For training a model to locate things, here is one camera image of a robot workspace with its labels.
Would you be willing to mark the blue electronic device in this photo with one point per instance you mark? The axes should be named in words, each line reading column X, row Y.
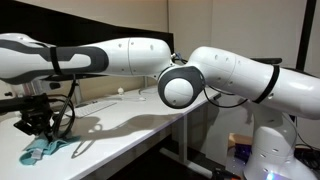
column 242, row 153

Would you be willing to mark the cardboard box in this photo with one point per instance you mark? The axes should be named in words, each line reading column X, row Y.
column 240, row 139

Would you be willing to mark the black bar camera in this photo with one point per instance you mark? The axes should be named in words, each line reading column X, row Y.
column 270, row 60

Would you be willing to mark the white robot base platform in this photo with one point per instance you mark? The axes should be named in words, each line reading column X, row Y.
column 233, row 166

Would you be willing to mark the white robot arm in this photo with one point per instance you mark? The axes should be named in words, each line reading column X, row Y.
column 233, row 76

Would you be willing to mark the white desk leg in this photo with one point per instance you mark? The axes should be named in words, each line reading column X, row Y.
column 182, row 140

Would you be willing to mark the black vertical pole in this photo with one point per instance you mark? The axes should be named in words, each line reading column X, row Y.
column 306, row 30

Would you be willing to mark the grey monitor stand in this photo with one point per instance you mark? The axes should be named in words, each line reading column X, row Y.
column 145, row 81
column 77, row 93

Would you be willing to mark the blue terry towel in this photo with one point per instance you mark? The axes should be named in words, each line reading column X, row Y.
column 43, row 148

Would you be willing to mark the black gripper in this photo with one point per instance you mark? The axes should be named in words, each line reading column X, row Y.
column 36, row 115

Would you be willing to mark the small white ball figure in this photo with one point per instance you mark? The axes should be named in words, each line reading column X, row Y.
column 120, row 90

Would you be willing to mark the white keyboard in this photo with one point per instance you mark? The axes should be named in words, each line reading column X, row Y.
column 96, row 108

